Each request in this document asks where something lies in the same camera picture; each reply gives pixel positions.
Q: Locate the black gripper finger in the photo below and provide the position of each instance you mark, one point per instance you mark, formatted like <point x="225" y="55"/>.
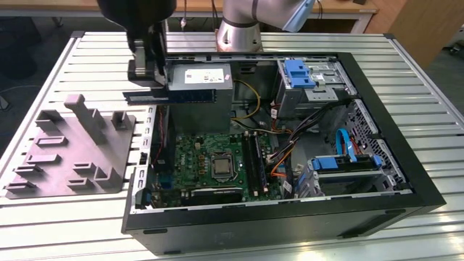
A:
<point x="159" y="68"/>

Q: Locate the black RAM slot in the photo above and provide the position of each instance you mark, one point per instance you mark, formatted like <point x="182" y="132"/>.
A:
<point x="250" y="163"/>

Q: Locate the grey power supply unit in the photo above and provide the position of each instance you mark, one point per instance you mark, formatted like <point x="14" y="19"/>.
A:
<point x="195" y="117"/>

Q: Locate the green motherboard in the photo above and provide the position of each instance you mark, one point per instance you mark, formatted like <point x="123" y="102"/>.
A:
<point x="189" y="163"/>

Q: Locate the grey parts rack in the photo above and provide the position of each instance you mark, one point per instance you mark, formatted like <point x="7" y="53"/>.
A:
<point x="83" y="152"/>

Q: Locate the blue drive bay latch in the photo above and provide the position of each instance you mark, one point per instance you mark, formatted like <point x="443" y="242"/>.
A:
<point x="299" y="73"/>

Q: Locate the silver CPU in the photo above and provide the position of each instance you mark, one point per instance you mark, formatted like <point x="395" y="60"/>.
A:
<point x="222" y="166"/>

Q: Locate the CPU socket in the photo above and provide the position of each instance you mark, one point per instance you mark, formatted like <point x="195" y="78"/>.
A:
<point x="223" y="177"/>

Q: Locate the metal drive cage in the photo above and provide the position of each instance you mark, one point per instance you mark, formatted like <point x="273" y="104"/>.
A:
<point x="323" y="95"/>

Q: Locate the black graphics card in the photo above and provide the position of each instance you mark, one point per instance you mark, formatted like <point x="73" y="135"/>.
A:
<point x="218" y="196"/>

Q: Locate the hard disk in blue carrier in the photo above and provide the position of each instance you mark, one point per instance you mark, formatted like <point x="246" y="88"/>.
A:
<point x="349" y="164"/>

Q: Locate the black PC case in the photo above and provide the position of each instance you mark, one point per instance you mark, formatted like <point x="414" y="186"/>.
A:
<point x="254" y="231"/>

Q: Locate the metal disk bay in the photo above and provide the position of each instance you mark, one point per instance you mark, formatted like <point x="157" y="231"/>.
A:
<point x="349" y="182"/>

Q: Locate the wooden cabinet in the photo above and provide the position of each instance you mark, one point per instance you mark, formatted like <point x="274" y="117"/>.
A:
<point x="427" y="27"/>

